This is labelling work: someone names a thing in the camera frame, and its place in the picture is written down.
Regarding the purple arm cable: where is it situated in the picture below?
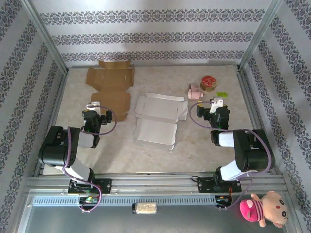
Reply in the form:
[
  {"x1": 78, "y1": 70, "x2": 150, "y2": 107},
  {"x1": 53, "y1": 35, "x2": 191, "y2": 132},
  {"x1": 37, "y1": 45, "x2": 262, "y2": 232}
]
[
  {"x1": 62, "y1": 106, "x2": 118, "y2": 214},
  {"x1": 190, "y1": 100, "x2": 272, "y2": 212}
]

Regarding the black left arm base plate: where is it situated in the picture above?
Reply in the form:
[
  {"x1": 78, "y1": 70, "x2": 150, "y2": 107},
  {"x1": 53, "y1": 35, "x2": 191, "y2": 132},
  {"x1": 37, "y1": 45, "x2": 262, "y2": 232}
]
[{"x1": 68, "y1": 178, "x2": 113, "y2": 195}]

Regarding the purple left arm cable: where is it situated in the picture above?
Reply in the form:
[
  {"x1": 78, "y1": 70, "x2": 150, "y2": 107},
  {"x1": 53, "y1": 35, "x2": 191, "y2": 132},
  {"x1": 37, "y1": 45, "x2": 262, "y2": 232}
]
[{"x1": 62, "y1": 106, "x2": 118, "y2": 214}]

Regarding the aluminium rail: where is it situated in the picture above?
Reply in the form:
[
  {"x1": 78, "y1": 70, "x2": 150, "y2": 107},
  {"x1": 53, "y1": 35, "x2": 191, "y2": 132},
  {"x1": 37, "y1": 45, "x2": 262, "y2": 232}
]
[
  {"x1": 237, "y1": 69, "x2": 285, "y2": 175},
  {"x1": 67, "y1": 63, "x2": 241, "y2": 70},
  {"x1": 24, "y1": 173, "x2": 287, "y2": 195},
  {"x1": 33, "y1": 70, "x2": 70, "y2": 177}
]

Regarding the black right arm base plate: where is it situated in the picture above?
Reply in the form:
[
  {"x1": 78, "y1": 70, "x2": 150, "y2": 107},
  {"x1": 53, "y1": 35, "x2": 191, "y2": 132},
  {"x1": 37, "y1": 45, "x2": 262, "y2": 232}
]
[{"x1": 197, "y1": 176, "x2": 242, "y2": 194}]

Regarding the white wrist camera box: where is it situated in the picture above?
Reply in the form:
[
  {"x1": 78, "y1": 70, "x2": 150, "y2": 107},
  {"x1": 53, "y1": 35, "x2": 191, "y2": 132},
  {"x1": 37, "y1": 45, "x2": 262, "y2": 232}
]
[
  {"x1": 86, "y1": 101, "x2": 102, "y2": 114},
  {"x1": 210, "y1": 96, "x2": 225, "y2": 113}
]

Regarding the brown cardboard box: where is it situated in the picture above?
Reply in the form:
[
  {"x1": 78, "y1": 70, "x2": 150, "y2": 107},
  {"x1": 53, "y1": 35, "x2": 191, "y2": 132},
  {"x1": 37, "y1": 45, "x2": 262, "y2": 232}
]
[{"x1": 85, "y1": 60, "x2": 136, "y2": 122}]

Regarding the grey slotted cable duct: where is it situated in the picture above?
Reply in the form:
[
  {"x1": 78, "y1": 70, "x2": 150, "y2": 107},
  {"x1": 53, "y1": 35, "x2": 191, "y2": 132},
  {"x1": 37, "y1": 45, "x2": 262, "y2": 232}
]
[{"x1": 31, "y1": 196, "x2": 233, "y2": 207}]

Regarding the aluminium frame post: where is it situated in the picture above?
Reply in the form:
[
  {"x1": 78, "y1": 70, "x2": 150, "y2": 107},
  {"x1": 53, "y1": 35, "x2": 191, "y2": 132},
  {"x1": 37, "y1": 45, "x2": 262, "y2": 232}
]
[
  {"x1": 238, "y1": 0, "x2": 285, "y2": 71},
  {"x1": 23, "y1": 0, "x2": 69, "y2": 73}
]

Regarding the round red gold tin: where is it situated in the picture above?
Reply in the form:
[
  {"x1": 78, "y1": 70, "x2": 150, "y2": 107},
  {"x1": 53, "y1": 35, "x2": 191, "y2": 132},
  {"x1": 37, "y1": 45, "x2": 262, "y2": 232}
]
[{"x1": 199, "y1": 75, "x2": 218, "y2": 92}]

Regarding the aluminium left frame post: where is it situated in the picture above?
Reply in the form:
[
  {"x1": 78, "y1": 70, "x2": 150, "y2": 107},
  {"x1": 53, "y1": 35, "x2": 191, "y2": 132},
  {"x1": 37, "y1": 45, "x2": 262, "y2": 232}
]
[{"x1": 23, "y1": 0, "x2": 69, "y2": 73}]

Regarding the aluminium front rail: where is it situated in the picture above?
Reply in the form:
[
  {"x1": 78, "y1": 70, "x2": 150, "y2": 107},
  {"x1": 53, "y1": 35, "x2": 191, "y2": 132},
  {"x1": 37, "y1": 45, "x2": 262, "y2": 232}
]
[{"x1": 24, "y1": 173, "x2": 287, "y2": 195}]

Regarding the beige plush pig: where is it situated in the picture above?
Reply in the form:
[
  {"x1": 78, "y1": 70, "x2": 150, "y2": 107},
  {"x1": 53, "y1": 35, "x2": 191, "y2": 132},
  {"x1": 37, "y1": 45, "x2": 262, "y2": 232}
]
[{"x1": 250, "y1": 190, "x2": 290, "y2": 228}]

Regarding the white blue paper box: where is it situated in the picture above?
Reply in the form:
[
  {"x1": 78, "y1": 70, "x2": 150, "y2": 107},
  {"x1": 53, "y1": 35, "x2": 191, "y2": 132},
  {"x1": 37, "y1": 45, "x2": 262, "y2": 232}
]
[{"x1": 133, "y1": 92, "x2": 189, "y2": 151}]

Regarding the aluminium back rail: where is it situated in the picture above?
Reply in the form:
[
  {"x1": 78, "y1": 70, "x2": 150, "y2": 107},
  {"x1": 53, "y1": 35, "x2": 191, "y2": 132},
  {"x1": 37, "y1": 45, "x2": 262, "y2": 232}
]
[{"x1": 67, "y1": 63, "x2": 241, "y2": 70}]

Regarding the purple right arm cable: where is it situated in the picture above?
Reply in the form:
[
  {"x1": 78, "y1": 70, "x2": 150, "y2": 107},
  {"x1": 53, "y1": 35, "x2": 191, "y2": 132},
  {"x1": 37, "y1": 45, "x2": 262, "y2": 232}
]
[{"x1": 190, "y1": 100, "x2": 272, "y2": 212}]

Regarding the grey metal tray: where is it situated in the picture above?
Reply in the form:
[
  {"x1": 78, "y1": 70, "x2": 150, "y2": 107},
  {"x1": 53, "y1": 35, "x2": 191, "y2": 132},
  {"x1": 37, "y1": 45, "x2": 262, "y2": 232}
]
[{"x1": 14, "y1": 191, "x2": 301, "y2": 233}]

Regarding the pink plastic toy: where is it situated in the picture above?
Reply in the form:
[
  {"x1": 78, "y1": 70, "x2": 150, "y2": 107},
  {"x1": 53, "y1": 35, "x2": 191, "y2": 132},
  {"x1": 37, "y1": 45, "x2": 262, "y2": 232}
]
[{"x1": 187, "y1": 83, "x2": 205, "y2": 100}]

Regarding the aluminium right frame post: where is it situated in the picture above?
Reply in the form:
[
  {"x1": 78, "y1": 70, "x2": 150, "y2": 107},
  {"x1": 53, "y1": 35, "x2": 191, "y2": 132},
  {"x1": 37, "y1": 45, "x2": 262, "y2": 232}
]
[{"x1": 238, "y1": 0, "x2": 285, "y2": 71}]

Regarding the aluminium right side rail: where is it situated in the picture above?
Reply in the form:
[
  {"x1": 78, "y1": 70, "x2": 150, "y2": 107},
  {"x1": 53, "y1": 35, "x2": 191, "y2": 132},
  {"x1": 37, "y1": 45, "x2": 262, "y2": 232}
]
[{"x1": 237, "y1": 69, "x2": 285, "y2": 175}]

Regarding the aluminium left side rail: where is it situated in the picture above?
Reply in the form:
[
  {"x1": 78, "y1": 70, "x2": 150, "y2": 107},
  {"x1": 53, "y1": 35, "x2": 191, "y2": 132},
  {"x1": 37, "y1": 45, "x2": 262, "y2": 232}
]
[{"x1": 33, "y1": 70, "x2": 70, "y2": 177}]

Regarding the left circuit board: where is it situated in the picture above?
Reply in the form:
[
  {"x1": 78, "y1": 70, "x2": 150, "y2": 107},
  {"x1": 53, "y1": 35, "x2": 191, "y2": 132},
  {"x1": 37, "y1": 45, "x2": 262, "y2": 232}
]
[{"x1": 79, "y1": 196, "x2": 100, "y2": 204}]

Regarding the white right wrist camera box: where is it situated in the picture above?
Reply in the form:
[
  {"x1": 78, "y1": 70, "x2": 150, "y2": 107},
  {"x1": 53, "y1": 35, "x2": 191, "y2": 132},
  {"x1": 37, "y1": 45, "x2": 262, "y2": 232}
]
[{"x1": 210, "y1": 96, "x2": 225, "y2": 113}]

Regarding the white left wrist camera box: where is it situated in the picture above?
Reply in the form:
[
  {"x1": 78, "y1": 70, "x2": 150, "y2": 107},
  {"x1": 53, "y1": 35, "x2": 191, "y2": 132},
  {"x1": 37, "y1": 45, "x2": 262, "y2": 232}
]
[{"x1": 86, "y1": 101, "x2": 102, "y2": 114}]

